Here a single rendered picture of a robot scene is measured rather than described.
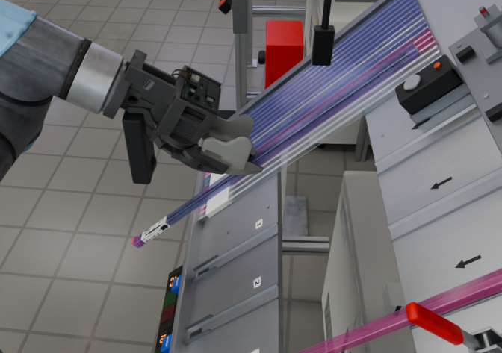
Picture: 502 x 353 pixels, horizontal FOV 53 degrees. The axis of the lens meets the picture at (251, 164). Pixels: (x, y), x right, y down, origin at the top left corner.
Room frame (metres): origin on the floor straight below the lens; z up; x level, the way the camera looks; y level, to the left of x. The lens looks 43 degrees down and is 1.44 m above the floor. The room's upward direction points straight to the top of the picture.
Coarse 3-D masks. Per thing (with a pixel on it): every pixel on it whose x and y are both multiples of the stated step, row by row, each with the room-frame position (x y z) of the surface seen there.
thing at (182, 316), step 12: (192, 216) 0.62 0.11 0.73; (192, 228) 0.59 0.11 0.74; (192, 240) 0.56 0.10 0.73; (192, 252) 0.54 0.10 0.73; (192, 264) 0.51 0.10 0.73; (192, 276) 0.49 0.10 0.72; (180, 288) 0.47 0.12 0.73; (192, 288) 0.47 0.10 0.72; (180, 300) 0.44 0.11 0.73; (192, 300) 0.45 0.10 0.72; (180, 312) 0.42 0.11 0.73; (180, 324) 0.40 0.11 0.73; (180, 336) 0.38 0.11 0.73; (180, 348) 0.36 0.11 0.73
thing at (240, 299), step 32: (256, 192) 0.60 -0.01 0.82; (224, 224) 0.57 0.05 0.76; (256, 224) 0.53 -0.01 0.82; (224, 256) 0.50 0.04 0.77; (256, 256) 0.46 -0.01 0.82; (224, 288) 0.44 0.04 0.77; (256, 288) 0.40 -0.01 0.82; (192, 320) 0.41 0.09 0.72; (224, 320) 0.38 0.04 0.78; (256, 320) 0.35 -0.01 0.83; (192, 352) 0.35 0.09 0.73; (224, 352) 0.33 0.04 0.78; (256, 352) 0.31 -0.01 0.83
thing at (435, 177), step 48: (432, 0) 0.76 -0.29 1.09; (480, 0) 0.68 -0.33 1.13; (384, 144) 0.52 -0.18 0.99; (432, 144) 0.47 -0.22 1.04; (480, 144) 0.43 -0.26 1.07; (384, 192) 0.44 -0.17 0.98; (432, 192) 0.40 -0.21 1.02; (480, 192) 0.37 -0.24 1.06; (432, 240) 0.34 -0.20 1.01; (480, 240) 0.31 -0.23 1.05; (432, 288) 0.29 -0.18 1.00; (432, 336) 0.24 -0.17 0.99
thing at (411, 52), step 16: (416, 48) 0.49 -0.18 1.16; (384, 64) 0.49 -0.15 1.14; (400, 64) 0.48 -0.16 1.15; (368, 80) 0.48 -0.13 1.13; (336, 96) 0.49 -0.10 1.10; (352, 96) 0.48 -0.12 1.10; (320, 112) 0.48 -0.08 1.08; (336, 112) 0.48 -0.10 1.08; (304, 128) 0.48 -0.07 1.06; (272, 144) 0.49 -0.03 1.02; (288, 144) 0.48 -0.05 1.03; (256, 160) 0.48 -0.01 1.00; (224, 176) 0.50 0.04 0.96; (240, 176) 0.48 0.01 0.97; (208, 192) 0.49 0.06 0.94; (192, 208) 0.49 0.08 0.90
